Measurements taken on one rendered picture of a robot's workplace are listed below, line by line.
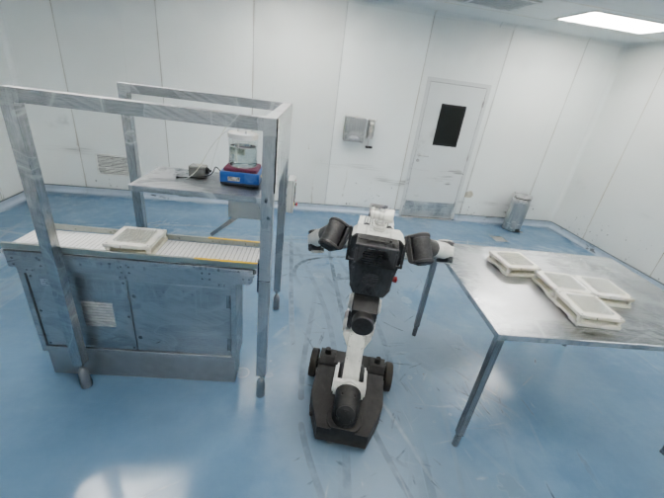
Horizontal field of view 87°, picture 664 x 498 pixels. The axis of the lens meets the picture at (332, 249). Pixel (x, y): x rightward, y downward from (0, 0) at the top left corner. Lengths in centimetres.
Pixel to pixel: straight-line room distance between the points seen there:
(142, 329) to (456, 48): 517
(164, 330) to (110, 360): 47
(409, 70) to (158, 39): 334
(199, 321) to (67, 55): 443
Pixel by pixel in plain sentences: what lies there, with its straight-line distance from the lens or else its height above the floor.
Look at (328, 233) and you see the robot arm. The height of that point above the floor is 126.
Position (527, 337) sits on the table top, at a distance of 204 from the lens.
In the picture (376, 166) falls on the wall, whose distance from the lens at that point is 567.
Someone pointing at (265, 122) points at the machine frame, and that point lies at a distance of 166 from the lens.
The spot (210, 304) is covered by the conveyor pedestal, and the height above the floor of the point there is 64.
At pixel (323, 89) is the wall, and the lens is 538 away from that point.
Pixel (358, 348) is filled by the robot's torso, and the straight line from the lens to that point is 227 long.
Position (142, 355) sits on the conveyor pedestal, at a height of 21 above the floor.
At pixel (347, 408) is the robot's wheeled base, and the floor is 34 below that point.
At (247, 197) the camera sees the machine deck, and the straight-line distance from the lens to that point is 175.
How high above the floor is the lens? 193
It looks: 26 degrees down
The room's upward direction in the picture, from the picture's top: 7 degrees clockwise
